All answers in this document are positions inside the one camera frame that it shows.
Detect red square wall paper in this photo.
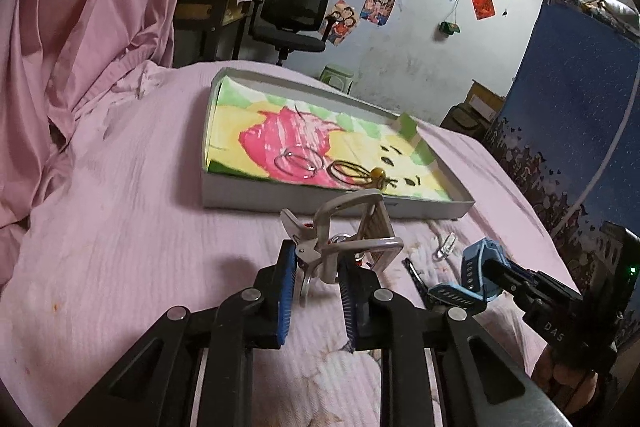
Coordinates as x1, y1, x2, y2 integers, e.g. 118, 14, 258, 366
471, 0, 496, 20

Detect wooden desk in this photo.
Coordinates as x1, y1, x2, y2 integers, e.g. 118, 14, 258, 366
172, 0, 253, 67

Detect green hanging ornament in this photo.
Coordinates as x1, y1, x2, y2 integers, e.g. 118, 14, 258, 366
438, 20, 460, 36

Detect pink bed sheet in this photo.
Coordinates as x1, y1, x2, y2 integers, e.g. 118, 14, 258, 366
1, 63, 575, 426

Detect cardboard box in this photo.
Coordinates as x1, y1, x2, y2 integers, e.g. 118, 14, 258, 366
465, 80, 504, 122

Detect beige hair claw clip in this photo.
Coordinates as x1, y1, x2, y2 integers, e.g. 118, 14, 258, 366
280, 188, 404, 287

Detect black office chair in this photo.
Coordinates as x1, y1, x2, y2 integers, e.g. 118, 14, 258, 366
248, 0, 336, 66

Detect black hair clip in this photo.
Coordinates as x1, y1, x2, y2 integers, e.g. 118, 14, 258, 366
401, 258, 432, 309

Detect green plastic stool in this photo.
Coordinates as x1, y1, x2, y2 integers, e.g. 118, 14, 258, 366
319, 64, 354, 94

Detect colourful drawing paper liner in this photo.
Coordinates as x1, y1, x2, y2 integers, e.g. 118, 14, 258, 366
204, 76, 454, 202

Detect grey shallow box tray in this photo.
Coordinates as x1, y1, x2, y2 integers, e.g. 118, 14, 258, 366
202, 67, 474, 220

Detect pink curtain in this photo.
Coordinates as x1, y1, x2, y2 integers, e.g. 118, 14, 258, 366
1, 0, 177, 225

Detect thin silver bangles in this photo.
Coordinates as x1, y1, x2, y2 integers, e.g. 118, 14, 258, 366
273, 145, 324, 180

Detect white chain bracelet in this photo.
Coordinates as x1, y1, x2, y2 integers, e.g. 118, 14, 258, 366
432, 232, 459, 263

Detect person's right hand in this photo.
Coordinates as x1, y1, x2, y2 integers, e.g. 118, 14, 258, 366
532, 346, 598, 415

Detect cartoon boy poster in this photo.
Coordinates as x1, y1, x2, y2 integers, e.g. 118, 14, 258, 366
360, 0, 396, 26

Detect blue kids smartwatch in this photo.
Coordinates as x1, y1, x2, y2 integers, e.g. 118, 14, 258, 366
427, 237, 510, 314

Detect blue starry curtain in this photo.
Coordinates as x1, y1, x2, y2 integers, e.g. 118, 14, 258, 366
485, 0, 639, 288

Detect dark bag on floor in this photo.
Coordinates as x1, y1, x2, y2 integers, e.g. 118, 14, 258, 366
440, 102, 490, 142

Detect cartoon family poster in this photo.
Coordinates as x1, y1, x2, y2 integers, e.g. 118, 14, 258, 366
318, 0, 359, 46

